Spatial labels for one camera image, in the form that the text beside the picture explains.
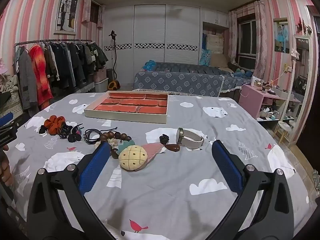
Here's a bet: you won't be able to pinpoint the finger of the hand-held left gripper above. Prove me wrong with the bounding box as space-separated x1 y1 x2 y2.
0 112 14 128

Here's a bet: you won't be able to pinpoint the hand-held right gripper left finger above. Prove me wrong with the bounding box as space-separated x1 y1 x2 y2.
26 141 118 240

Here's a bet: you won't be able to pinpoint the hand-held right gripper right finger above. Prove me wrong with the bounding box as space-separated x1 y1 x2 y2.
205 139 294 240

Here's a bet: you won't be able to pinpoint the brown wooden bead bracelet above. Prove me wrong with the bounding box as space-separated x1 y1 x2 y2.
99 131 132 159

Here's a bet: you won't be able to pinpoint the rainbow beaded hair claw clip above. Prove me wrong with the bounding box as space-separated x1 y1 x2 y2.
67 123 84 142

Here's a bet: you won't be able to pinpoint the red compartment jewelry box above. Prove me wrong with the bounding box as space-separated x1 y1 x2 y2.
84 91 168 125

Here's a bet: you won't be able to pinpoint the person's left hand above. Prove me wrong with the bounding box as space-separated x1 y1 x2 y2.
0 151 13 188

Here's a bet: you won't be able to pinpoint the pineapple plush hair clip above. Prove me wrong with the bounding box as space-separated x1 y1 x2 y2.
117 140 148 172

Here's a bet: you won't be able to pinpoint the grey hanging coat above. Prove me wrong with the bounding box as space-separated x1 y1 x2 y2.
15 47 39 113

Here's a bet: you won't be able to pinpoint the orange scrunchie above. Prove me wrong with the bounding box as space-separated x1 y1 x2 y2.
44 115 67 136

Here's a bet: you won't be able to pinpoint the orange hanging coat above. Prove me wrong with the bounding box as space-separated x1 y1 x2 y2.
28 44 54 110

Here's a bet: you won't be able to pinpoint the pink fabric hair clip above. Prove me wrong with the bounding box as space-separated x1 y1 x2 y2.
141 142 167 165

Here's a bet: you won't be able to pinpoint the white stool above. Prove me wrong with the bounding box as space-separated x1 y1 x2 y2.
273 121 292 141

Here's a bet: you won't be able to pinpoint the pink nightstand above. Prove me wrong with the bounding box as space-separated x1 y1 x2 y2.
238 84 281 119

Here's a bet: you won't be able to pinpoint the garment steamer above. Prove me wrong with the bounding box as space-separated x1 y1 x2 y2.
107 30 121 91

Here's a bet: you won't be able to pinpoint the pink storage box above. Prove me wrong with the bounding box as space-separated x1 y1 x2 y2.
93 68 109 92

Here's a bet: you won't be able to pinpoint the row of dark hanging clothes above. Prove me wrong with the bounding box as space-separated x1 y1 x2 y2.
44 41 109 88

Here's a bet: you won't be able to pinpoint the metal clothes rack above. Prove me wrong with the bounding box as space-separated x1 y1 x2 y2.
14 39 93 55

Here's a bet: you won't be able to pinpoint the bed with blue patterned cover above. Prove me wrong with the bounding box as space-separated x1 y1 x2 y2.
132 61 253 98

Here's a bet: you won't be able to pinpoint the white framed standing mirror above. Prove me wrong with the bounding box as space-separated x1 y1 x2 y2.
279 34 314 144

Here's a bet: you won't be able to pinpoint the blue patterned bag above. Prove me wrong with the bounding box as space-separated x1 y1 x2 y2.
198 48 213 66

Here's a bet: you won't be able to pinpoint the blue plush toy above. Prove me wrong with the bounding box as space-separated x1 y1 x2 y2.
143 60 157 72

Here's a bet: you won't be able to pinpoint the stack of folded bedding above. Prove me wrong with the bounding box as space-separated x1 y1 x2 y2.
207 33 225 54

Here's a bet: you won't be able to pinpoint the window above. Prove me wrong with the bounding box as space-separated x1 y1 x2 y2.
236 17 258 70

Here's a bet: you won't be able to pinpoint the short pink floral curtain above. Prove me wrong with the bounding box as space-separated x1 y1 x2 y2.
229 11 240 64

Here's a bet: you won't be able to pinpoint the long pink floral curtain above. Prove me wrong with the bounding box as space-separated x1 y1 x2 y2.
253 0 267 78

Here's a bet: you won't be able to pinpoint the white sliding door wardrobe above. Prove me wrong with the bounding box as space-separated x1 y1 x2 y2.
103 4 229 85

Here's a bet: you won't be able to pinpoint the red artificial flowers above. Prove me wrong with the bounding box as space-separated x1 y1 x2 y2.
296 17 313 36

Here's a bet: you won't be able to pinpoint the black cord bracelet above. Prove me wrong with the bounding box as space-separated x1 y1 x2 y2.
84 127 103 145

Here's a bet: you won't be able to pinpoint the beige strap wristwatch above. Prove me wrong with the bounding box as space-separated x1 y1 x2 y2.
176 127 205 148

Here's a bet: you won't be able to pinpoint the black hair ties bundle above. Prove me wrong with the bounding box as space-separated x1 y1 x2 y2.
58 124 73 139

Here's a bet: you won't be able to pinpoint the framed wall poster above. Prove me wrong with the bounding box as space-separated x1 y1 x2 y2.
53 0 80 34

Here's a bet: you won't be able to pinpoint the wall photo of couple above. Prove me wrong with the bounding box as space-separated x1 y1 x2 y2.
273 17 291 54

